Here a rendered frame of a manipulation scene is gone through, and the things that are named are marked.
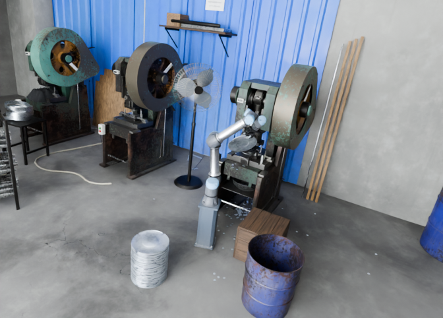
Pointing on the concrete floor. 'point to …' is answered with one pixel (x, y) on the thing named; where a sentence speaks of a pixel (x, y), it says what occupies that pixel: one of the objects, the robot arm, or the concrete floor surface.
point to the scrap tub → (271, 275)
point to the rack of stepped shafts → (7, 165)
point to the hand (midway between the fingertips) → (247, 136)
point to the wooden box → (264, 219)
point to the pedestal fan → (192, 88)
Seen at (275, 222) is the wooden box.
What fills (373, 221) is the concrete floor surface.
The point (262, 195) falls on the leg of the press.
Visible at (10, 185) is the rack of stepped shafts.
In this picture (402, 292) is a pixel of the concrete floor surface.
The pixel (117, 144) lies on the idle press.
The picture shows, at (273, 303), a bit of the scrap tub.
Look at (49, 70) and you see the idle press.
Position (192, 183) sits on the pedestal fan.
